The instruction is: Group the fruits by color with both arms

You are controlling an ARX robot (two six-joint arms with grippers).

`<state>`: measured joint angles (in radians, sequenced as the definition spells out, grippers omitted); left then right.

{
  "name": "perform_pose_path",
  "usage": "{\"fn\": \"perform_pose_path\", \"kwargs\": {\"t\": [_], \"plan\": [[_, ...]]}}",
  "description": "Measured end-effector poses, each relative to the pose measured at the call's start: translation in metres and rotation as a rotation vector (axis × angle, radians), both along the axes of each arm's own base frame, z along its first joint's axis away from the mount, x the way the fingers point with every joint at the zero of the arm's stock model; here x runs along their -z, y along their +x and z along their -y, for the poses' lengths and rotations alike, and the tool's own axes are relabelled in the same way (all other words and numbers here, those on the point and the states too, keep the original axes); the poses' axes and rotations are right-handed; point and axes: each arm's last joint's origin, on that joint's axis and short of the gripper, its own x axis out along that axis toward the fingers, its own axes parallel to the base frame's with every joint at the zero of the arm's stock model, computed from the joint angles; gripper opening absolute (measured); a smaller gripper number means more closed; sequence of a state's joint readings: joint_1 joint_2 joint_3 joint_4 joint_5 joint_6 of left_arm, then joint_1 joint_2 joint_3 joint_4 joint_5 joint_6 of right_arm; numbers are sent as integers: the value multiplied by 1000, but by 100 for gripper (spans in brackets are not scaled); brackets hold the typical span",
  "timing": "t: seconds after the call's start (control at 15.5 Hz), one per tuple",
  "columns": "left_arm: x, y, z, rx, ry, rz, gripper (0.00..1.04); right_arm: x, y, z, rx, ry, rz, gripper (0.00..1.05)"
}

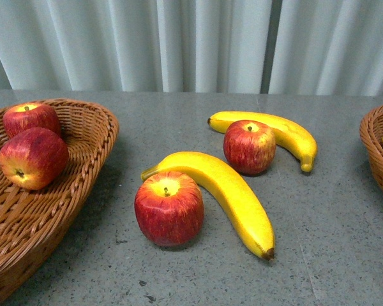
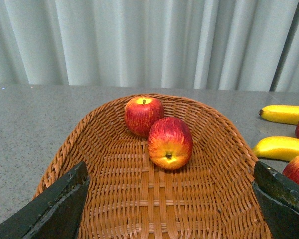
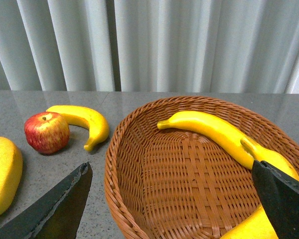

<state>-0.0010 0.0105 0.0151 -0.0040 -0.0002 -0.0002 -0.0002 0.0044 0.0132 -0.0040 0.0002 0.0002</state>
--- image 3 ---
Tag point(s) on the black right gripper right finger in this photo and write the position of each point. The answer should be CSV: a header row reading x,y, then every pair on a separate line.
x,y
279,195

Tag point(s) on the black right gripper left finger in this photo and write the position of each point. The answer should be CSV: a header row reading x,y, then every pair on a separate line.
x,y
58,213

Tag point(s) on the large yellow banana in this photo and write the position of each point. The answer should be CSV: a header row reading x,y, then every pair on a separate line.
x,y
11,164

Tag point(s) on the red apple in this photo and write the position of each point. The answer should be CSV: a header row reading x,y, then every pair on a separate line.
x,y
47,132

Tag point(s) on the curved yellow banana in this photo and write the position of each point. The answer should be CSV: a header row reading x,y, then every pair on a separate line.
x,y
87,118

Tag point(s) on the yellow banana at basket front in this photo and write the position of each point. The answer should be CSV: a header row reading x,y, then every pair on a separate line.
x,y
256,226

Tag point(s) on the yellow banana under finger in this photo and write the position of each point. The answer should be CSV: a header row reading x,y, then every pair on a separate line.
x,y
260,153

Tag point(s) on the right brown wicker basket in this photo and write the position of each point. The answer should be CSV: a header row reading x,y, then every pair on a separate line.
x,y
177,184

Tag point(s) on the long yellow banana in basket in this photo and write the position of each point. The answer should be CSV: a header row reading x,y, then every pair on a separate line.
x,y
220,131

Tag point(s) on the white pleated curtain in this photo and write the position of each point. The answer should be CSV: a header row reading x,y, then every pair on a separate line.
x,y
224,46

